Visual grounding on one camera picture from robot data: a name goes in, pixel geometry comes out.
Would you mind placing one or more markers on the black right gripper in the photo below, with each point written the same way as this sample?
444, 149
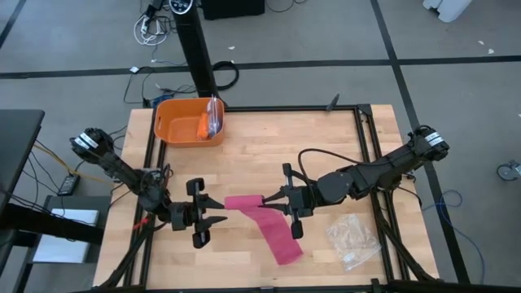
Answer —
303, 201

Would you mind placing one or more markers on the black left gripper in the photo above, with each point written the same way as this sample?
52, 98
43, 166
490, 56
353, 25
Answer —
183, 215

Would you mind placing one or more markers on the pink elastic bandage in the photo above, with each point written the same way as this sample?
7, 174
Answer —
277, 232

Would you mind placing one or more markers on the clear plastic bag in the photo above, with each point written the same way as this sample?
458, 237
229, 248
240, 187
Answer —
354, 242
215, 118

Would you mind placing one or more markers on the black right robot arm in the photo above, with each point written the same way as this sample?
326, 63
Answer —
386, 164

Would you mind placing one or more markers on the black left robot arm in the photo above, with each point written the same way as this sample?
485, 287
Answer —
122, 171

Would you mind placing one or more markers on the orange bandage roll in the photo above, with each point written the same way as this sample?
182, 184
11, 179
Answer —
202, 126

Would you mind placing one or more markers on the orange plastic bin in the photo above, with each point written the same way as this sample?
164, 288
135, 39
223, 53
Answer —
179, 126

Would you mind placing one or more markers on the black clamp lever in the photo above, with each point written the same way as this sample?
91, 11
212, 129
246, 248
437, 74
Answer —
333, 102

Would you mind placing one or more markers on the blue power strip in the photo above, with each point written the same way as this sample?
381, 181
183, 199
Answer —
163, 99

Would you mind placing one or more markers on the black power adapter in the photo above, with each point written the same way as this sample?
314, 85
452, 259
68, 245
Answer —
68, 185

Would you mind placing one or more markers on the black desk beam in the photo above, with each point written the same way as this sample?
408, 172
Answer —
49, 224

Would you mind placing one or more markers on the black tower fan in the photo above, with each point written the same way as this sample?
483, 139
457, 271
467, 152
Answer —
195, 49

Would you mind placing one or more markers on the white power strip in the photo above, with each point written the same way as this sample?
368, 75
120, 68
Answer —
144, 26

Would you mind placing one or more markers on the black equipment case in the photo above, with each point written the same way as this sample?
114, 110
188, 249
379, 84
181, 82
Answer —
232, 8

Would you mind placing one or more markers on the black desk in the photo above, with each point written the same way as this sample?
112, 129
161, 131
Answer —
16, 142

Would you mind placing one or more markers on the grey caster wheel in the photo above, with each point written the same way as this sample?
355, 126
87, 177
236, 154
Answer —
509, 171

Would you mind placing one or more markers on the black aluminium table frame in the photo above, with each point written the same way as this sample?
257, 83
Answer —
285, 108

